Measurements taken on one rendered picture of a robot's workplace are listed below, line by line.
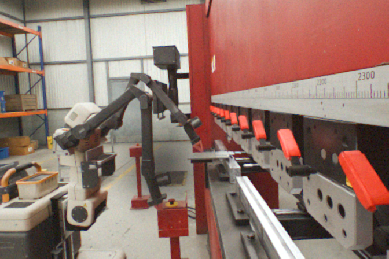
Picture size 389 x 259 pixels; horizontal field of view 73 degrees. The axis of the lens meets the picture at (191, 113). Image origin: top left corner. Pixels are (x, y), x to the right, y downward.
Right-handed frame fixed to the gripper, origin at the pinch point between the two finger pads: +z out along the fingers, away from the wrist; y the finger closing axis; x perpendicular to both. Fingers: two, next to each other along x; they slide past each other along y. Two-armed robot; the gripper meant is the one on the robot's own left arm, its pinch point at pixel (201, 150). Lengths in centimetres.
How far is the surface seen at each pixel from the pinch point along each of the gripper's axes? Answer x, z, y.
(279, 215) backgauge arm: -18, 31, -64
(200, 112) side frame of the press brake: -13, -16, 84
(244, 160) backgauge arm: -23, 35, 43
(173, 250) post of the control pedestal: 40, 33, -37
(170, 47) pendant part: -22, -89, 99
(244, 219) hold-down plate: -6, 17, -77
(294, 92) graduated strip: -30, -24, -128
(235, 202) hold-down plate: -5, 17, -61
